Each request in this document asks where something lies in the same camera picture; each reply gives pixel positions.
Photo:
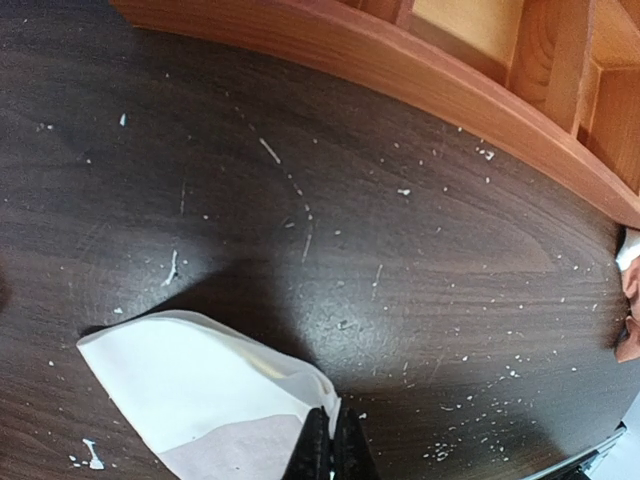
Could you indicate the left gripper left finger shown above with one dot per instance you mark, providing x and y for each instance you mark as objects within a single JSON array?
[{"x": 311, "y": 458}]

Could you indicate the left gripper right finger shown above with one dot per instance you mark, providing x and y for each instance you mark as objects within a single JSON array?
[{"x": 352, "y": 459}]

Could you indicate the mauve underwear white waistband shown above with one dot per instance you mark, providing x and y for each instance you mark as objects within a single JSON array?
[{"x": 208, "y": 401}]

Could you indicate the orange underwear white waistband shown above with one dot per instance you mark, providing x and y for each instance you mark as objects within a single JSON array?
[{"x": 627, "y": 348}]

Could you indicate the orange wooden compartment tray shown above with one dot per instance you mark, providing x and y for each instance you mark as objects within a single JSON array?
[{"x": 352, "y": 44}]

